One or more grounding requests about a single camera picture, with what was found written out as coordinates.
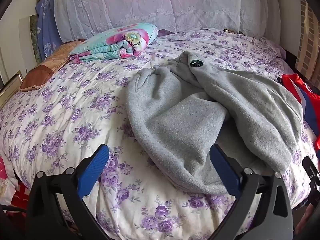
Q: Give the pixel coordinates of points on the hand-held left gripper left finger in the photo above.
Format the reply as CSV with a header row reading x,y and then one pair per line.
x,y
96,165

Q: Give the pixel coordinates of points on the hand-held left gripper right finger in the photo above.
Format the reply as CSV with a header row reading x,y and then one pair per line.
x,y
222,167

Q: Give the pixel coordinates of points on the grey fleece sweater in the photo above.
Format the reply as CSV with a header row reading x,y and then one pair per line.
x,y
175,120

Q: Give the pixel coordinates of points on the person's right hand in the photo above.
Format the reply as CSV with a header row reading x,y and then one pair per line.
x,y
306,217

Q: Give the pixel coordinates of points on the purple floral bedspread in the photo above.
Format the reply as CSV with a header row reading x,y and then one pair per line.
x,y
75,105

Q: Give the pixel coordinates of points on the red and blue garment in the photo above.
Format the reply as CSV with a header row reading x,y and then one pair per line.
x,y
303,97

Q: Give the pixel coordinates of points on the pink and red cloth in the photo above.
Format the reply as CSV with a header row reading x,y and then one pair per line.
x,y
10,180

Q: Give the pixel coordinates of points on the brown pillow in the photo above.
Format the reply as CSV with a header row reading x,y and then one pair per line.
x,y
50,63

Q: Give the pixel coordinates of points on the folded colourful floral blanket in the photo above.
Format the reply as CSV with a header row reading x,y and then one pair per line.
x,y
117,40

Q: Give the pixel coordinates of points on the purple floral pillow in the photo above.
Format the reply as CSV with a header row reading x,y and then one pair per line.
x,y
268,48

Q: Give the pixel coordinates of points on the brick pattern curtain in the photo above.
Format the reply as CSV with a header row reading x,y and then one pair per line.
x,y
308,42

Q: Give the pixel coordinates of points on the blue printed cloth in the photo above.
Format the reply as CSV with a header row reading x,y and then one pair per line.
x,y
46,25

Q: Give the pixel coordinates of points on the lilac lace cover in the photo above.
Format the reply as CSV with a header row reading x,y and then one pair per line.
x,y
162,2

